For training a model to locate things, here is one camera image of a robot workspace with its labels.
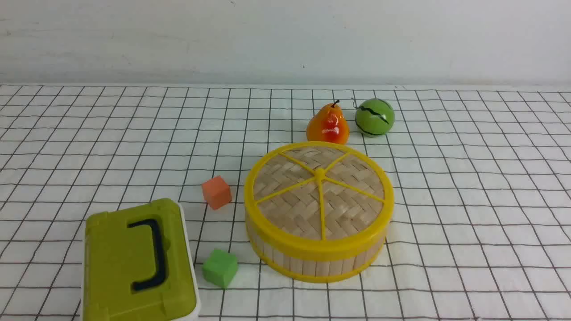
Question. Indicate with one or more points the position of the yellow woven steamer lid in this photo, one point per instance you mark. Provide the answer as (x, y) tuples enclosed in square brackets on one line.
[(318, 201)]

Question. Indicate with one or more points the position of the yellow bamboo steamer basket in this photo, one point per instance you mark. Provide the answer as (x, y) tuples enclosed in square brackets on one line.
[(310, 270)]

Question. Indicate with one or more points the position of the orange toy pear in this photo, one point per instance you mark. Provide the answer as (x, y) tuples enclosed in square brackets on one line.
[(329, 125)]

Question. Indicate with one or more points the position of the orange foam cube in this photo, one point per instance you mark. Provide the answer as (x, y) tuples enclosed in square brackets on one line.
[(216, 192)]

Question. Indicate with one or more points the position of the green toy watermelon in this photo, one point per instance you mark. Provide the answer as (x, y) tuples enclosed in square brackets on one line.
[(374, 117)]

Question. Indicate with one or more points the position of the green foam cube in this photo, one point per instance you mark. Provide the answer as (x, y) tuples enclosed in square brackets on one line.
[(220, 268)]

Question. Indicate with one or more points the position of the green lidded storage box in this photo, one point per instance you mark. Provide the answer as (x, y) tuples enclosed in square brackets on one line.
[(138, 266)]

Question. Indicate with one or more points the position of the white grid tablecloth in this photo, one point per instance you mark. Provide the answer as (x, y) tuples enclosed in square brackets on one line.
[(481, 177)]

